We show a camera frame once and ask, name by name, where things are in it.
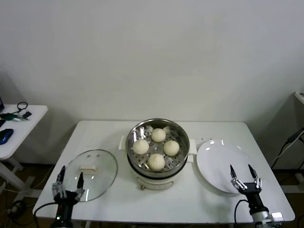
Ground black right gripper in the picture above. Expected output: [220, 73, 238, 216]
[229, 164, 263, 196]

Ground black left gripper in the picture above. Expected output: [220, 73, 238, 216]
[52, 165, 86, 206]

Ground round glass pot lid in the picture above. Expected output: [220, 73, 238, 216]
[62, 149, 118, 203]

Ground white steamed baozi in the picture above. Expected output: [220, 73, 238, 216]
[148, 153, 166, 172]
[163, 140, 180, 157]
[133, 139, 150, 155]
[151, 128, 167, 143]

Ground stainless steel steamer basket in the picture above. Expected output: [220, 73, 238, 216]
[118, 118, 198, 178]

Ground round white plate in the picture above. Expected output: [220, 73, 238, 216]
[196, 139, 254, 198]

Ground floor power adapter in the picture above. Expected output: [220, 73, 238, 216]
[9, 200, 27, 215]

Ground white side table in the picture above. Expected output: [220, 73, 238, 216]
[0, 104, 49, 198]

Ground blue computer mouse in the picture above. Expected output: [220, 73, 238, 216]
[0, 128, 14, 145]

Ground green circuit board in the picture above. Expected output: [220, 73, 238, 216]
[0, 113, 29, 122]

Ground white shelf cabinet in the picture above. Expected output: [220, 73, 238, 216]
[282, 91, 304, 193]

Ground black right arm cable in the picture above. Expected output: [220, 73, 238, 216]
[233, 199, 249, 225]

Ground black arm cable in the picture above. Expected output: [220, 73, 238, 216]
[32, 201, 60, 226]
[233, 199, 249, 225]

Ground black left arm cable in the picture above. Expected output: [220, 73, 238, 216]
[32, 201, 60, 226]

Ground black cable with adapter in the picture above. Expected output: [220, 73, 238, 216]
[270, 127, 304, 168]

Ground thin floor cables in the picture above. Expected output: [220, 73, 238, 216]
[0, 179, 36, 228]

